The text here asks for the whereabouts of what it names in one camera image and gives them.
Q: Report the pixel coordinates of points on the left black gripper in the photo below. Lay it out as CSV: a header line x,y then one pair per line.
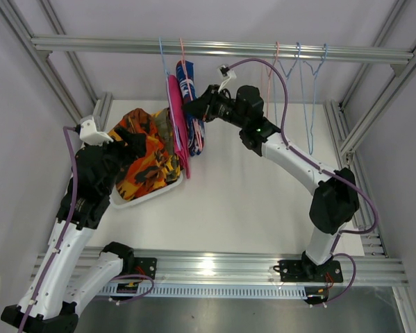
x,y
135,149

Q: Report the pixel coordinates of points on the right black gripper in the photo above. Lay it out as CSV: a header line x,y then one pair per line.
x,y
199,107

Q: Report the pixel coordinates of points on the yellow grey camouflage trousers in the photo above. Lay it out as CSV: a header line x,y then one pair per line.
x,y
165,129

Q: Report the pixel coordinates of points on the orange camouflage trousers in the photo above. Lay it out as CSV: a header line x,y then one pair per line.
x,y
153,171

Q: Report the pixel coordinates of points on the blue white patterned trousers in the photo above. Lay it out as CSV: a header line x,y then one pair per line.
x,y
190,86

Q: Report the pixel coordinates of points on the pink hanger of orange trousers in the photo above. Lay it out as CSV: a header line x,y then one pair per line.
x,y
269,78

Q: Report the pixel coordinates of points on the light blue wire hanger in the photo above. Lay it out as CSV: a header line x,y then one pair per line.
x,y
309,117

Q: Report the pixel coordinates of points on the blue hanger of camouflage trousers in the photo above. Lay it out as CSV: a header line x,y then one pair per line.
x,y
287,73

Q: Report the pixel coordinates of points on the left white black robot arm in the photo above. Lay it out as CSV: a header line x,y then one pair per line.
x,y
52,303

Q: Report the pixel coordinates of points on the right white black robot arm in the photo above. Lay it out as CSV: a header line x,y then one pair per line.
x,y
334,200

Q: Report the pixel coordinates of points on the pink trousers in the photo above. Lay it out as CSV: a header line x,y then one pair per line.
x,y
179,123

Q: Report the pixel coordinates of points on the white plastic basket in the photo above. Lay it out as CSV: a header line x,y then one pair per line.
x,y
118,202

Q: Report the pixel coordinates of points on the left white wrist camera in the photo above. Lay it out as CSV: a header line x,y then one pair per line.
x,y
90,133

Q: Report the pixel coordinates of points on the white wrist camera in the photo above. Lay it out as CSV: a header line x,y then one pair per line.
x,y
90,133
227,75

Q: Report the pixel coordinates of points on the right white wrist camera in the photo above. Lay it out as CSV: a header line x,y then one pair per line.
x,y
227,75

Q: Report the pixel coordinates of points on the aluminium hanging rail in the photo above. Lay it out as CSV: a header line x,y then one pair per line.
x,y
356,54

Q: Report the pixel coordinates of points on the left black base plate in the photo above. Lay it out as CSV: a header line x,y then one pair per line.
x,y
145,266

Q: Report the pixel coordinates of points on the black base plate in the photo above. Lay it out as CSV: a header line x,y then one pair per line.
x,y
291,270
145,266

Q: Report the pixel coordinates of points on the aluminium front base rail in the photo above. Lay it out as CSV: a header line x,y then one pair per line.
x,y
192,267

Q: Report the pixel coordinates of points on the white slotted cable duct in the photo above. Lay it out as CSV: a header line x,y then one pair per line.
x,y
168,290

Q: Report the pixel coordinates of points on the aluminium frame left posts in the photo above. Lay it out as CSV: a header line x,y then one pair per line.
x,y
62,72

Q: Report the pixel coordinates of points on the aluminium frame posts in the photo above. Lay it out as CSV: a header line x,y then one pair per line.
x,y
62,72
381,115

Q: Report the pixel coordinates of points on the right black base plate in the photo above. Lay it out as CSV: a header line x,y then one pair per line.
x,y
291,270

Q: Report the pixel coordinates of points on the aluminium frame right posts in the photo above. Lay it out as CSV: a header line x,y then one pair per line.
x,y
381,115

